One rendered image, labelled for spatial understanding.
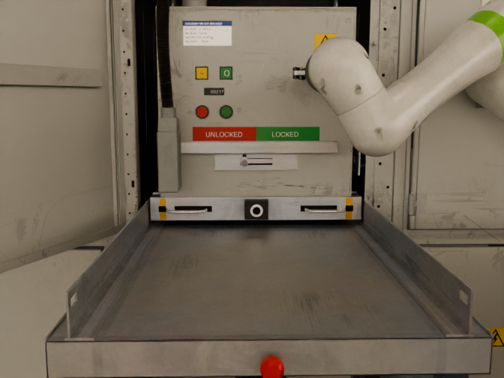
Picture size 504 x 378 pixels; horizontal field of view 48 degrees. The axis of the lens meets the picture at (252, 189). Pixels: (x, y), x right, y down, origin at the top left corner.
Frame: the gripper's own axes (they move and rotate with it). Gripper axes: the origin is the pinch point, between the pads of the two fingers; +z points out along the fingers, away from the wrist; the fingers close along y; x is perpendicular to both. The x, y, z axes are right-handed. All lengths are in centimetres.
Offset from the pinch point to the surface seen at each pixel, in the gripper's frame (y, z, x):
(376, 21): 15.7, 2.6, 12.9
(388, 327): 3, -62, -38
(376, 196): 16.9, 2.1, -30.3
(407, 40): 23.3, 2.1, 8.2
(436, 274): 13, -52, -34
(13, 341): -77, 1, -68
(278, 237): -8.9, -8.4, -38.2
